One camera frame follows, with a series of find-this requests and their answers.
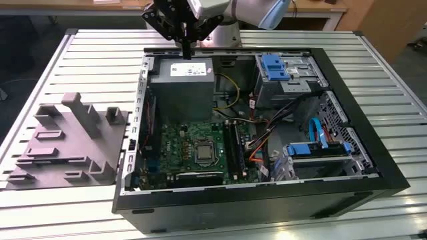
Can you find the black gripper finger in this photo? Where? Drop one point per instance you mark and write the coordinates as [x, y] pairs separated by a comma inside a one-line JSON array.
[[156, 22], [208, 28]]

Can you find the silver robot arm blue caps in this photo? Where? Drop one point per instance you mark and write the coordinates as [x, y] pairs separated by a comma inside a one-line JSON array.
[[222, 35]]

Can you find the blue drive carrier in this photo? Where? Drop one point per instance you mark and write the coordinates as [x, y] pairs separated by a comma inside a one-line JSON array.
[[273, 72]]

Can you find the wooden desk white legs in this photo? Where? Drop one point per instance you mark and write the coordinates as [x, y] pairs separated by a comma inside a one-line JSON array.
[[66, 6]]

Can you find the grey power supply unit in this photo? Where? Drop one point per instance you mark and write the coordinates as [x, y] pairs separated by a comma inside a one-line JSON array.
[[180, 100]]

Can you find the metal drive cage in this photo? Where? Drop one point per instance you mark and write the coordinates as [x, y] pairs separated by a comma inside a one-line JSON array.
[[296, 87]]

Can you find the black CPU socket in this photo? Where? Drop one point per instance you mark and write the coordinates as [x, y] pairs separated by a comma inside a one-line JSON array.
[[204, 143]]

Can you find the green motherboard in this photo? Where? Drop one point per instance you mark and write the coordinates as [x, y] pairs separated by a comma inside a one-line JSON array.
[[173, 140]]

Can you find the silver CPU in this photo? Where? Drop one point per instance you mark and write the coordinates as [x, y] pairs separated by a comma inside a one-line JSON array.
[[204, 152]]

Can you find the wooden cabinet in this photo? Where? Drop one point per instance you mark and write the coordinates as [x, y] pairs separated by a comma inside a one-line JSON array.
[[383, 25]]

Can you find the hard disk in blue carrier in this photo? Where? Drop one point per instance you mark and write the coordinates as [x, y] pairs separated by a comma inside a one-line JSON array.
[[301, 150]]

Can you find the grey parts rack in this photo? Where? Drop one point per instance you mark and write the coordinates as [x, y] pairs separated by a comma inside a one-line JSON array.
[[76, 150]]

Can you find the black graphics card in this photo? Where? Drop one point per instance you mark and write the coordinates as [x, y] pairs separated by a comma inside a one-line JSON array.
[[200, 178]]

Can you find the chair caster base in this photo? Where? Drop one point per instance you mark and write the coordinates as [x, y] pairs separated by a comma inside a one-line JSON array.
[[417, 45]]

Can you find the metal disk bay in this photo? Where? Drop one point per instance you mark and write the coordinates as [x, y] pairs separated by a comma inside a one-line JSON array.
[[333, 160]]

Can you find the black PC case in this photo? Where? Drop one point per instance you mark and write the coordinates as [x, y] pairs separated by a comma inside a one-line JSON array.
[[233, 212]]

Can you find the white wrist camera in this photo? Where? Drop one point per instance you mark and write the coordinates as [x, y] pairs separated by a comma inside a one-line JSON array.
[[206, 8]]

